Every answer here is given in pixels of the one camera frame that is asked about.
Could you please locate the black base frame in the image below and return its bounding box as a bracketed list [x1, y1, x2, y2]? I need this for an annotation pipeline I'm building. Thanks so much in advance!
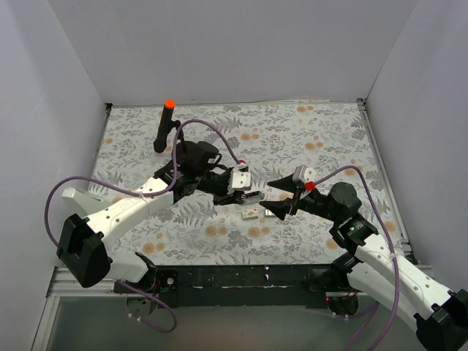
[113, 255, 366, 317]

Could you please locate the white staple box sleeve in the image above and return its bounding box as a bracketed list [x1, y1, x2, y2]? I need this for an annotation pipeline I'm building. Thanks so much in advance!
[241, 208, 259, 220]

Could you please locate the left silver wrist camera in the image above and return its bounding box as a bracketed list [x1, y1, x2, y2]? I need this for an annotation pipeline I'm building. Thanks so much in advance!
[227, 168, 252, 195]

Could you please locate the staple tray with staples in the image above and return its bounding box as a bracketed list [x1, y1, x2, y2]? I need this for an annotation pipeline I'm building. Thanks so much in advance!
[264, 209, 275, 218]

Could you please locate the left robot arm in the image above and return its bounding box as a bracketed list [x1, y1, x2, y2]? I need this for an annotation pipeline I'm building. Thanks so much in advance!
[57, 142, 264, 293]

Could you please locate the black microphone orange tip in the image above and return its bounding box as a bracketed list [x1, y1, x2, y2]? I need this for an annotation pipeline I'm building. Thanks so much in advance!
[153, 99, 176, 154]

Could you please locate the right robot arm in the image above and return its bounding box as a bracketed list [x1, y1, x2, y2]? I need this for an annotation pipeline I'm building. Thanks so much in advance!
[261, 167, 467, 350]

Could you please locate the black microphone desk stand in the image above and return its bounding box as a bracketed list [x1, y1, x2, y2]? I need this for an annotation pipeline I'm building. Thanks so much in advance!
[169, 120, 188, 154]

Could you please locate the white angled bracket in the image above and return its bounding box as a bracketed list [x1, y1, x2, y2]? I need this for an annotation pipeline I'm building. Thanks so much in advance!
[61, 187, 110, 218]

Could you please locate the beige green stapler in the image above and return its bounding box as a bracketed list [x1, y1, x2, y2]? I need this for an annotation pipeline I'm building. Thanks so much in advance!
[241, 191, 265, 205]

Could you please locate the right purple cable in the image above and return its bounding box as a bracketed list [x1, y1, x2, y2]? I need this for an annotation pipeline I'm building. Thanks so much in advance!
[306, 165, 399, 351]

